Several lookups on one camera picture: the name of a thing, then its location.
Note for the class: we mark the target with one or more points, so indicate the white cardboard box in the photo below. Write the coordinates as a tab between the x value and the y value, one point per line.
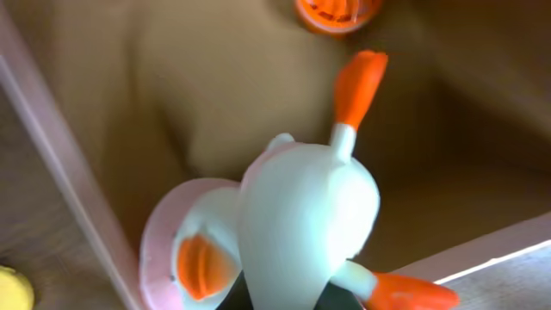
127	99

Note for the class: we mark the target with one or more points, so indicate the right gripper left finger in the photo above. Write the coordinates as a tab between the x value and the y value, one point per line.
238	298

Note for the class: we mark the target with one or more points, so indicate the white pink duck toy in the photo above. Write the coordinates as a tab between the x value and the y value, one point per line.
294	222

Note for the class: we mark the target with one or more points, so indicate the orange round plastic toy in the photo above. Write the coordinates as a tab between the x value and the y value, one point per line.
336	17

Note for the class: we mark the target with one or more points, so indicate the yellow rattle drum toy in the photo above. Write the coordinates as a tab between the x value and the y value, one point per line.
17	293

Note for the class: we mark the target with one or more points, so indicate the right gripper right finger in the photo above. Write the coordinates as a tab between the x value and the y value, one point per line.
335	298

